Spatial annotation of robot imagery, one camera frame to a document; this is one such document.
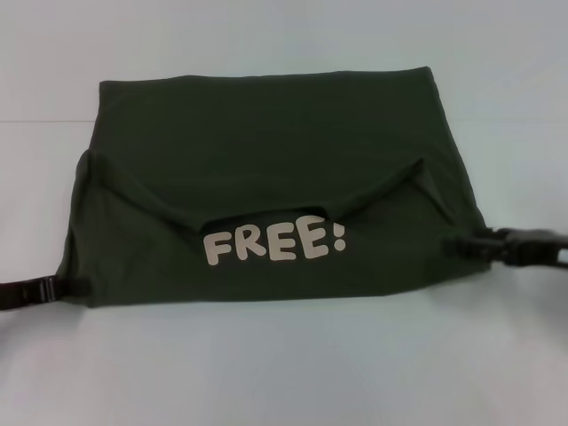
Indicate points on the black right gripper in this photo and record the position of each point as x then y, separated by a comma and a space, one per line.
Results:
537, 248

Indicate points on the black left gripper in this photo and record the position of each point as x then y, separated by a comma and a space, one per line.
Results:
18, 295

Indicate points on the dark green t-shirt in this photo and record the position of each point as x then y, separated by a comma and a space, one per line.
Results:
266, 177

